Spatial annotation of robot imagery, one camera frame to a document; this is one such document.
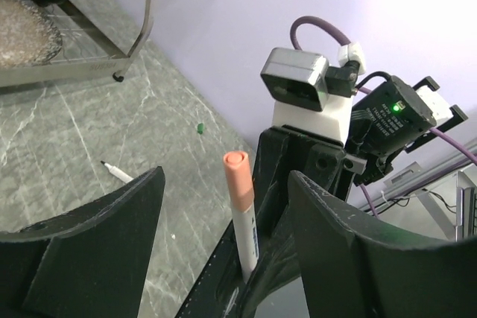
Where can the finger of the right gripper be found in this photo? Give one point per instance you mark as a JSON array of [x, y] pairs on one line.
[[220, 290]]

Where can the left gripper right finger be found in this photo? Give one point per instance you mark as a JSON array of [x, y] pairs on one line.
[[355, 265]]

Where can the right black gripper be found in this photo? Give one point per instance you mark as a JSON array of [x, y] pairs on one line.
[[284, 149]]

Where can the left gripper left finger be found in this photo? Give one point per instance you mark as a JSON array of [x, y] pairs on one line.
[[89, 262]]

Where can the white pen orange cap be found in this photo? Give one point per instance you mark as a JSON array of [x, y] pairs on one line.
[[240, 186]]

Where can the white marker black tip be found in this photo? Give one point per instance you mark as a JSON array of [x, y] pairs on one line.
[[117, 172]]

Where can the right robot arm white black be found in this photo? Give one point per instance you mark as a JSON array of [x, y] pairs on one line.
[[318, 130]]

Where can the steel dish rack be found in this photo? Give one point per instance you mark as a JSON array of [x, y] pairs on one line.
[[88, 46]]

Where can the speckled grey plate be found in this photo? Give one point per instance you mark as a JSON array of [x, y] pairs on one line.
[[29, 36]]

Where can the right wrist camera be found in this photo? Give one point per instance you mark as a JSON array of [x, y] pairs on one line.
[[302, 79]]

